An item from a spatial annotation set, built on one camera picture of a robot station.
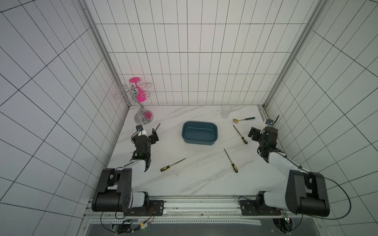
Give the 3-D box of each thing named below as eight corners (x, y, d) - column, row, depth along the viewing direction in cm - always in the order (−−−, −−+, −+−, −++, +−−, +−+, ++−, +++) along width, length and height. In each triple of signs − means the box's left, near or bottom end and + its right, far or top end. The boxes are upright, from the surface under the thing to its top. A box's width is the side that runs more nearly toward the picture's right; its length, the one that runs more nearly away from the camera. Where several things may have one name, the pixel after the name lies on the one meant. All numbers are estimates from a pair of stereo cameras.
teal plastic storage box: (181, 145, 99) (181, 140, 94) (182, 126, 110) (182, 121, 105) (218, 145, 99) (219, 140, 94) (215, 126, 110) (216, 121, 105)
